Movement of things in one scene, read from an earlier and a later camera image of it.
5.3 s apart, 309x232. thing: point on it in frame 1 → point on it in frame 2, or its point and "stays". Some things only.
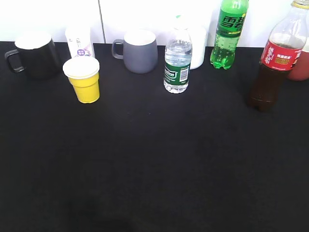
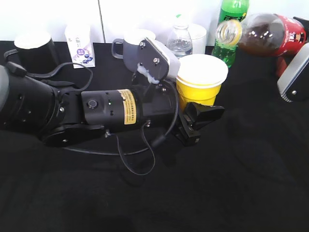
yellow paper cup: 83,72 → 199,78
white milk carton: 79,39 stays
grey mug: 140,50 stays
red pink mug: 300,68 → 282,65
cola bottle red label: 288,36 → 271,35
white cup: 198,34 stays
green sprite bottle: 231,20 stays
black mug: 37,55 stays
